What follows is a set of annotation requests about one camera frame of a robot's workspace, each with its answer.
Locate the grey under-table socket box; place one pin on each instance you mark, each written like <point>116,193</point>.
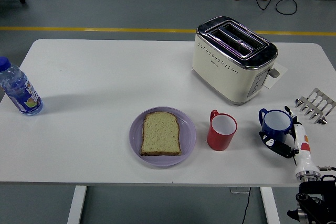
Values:
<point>237,190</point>

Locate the yellow floor tape line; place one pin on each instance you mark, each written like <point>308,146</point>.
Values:
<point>105,29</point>

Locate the purple round plate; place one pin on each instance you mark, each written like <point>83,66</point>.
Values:
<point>187,134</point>

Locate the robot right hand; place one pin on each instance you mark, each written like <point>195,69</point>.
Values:
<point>303,155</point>

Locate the slice of bread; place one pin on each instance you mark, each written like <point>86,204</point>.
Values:
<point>160,134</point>

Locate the cream and chrome toaster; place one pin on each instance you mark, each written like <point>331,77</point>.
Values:
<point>223,77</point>

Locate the white table leg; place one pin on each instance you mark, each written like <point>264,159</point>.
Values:
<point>270,205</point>
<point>76,205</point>

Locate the blue-capped water bottle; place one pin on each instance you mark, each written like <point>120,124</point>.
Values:
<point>21,93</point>

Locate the white paper card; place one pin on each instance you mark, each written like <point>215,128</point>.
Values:
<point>274,83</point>

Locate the blue enamel mug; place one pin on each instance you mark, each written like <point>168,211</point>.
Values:
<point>275,132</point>

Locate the red enamel mug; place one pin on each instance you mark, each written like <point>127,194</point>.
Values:
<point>219,142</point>

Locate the silver metal toast rack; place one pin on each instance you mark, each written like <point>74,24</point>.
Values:
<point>315,106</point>

